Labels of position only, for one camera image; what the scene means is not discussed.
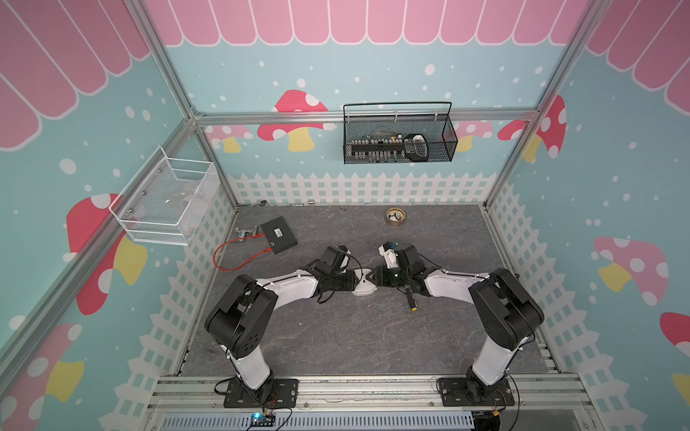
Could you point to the black wire mesh basket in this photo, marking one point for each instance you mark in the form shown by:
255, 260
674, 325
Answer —
427, 125

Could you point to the white wire mesh basket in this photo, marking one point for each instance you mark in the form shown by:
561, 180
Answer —
168, 200

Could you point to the white square alarm clock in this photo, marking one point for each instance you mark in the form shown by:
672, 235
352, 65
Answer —
364, 287

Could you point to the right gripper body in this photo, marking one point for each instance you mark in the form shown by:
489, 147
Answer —
393, 277

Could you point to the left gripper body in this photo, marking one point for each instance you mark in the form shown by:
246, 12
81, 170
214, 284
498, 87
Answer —
342, 281

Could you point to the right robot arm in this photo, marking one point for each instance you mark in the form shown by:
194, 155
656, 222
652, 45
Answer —
509, 315

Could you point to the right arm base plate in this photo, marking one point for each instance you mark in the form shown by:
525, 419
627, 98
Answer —
472, 392

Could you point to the black socket bit set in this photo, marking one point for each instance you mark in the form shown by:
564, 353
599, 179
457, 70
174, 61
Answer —
378, 150

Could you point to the brown tape roll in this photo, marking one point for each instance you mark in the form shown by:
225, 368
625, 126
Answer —
395, 217

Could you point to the black yellow screwdriver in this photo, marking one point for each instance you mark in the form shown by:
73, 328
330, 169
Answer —
411, 302

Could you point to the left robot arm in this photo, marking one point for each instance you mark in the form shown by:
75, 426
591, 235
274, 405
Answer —
240, 318

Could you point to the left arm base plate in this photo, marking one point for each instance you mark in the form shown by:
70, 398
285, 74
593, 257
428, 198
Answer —
273, 394

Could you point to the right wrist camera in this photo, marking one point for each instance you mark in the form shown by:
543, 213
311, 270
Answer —
387, 251

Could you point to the small green circuit board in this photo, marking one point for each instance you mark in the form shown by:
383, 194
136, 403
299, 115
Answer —
262, 420

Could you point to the black box device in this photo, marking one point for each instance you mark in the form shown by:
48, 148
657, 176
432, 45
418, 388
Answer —
279, 235

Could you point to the metal clamp bracket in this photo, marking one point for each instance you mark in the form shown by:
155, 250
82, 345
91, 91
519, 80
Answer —
244, 233

